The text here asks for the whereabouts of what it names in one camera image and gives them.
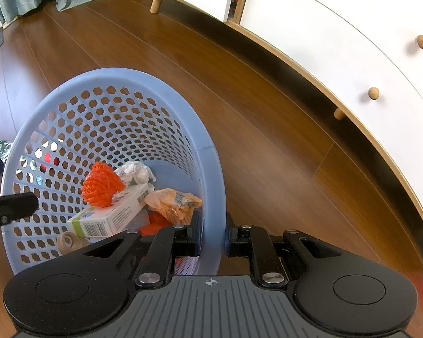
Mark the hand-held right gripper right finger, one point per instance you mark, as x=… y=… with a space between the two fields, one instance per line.
x=229 y=239

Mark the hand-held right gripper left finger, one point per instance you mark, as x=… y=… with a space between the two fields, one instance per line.
x=194 y=236

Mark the red plastic bag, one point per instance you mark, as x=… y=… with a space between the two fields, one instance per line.
x=157 y=223

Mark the orange snack wrapper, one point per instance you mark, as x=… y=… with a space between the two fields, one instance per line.
x=169 y=202

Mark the blue plastic mesh basket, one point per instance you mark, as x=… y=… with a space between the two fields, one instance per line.
x=211 y=183

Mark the white green medicine box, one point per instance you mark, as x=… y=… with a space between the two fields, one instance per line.
x=116 y=214

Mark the white tissue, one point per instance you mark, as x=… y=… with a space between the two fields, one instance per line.
x=135 y=172

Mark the orange foam fruit net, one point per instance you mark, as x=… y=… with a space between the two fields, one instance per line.
x=100 y=185

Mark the white paper roll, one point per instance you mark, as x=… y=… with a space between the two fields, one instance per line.
x=67 y=242

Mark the white cabinet with wooden frame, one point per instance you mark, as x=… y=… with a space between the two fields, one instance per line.
x=320 y=24

